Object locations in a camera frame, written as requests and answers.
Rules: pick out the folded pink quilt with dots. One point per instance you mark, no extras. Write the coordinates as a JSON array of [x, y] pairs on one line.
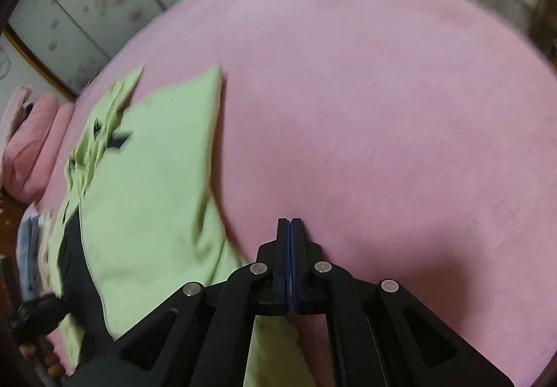
[[39, 139]]

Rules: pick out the pink plush bed blanket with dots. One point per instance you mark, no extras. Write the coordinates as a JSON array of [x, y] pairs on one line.
[[370, 108]]

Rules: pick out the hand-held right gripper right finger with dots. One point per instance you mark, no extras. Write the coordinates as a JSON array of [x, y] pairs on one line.
[[299, 274]]

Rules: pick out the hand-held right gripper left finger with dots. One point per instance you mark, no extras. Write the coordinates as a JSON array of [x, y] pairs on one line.
[[283, 274]]

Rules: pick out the folded blue jeans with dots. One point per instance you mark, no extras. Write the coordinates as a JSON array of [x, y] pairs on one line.
[[28, 252]]

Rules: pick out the pink lace-trimmed pillow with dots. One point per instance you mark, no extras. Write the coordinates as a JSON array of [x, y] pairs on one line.
[[15, 104]]

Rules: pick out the person's left hand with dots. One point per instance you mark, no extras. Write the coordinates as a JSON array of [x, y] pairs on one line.
[[54, 367]]

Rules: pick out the green and black hooded jacket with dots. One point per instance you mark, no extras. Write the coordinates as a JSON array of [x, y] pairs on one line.
[[152, 178]]

